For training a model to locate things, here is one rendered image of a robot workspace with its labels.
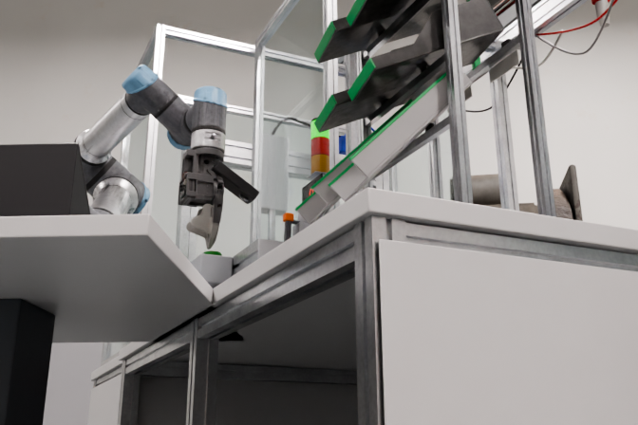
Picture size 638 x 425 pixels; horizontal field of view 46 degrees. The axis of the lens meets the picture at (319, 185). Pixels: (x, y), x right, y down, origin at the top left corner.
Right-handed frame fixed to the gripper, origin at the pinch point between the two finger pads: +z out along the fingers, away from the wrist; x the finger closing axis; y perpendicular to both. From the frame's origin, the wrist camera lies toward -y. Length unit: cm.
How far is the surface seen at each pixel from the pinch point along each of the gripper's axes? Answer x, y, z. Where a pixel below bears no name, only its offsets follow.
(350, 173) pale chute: 37.1, -13.9, -5.0
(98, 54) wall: -454, -22, -290
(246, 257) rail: 11.3, -3.7, 5.4
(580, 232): 76, -27, 15
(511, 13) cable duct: -41, -123, -113
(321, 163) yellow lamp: -15.2, -32.5, -29.0
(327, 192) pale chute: 34.3, -10.5, -1.8
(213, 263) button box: 3.5, 0.7, 5.2
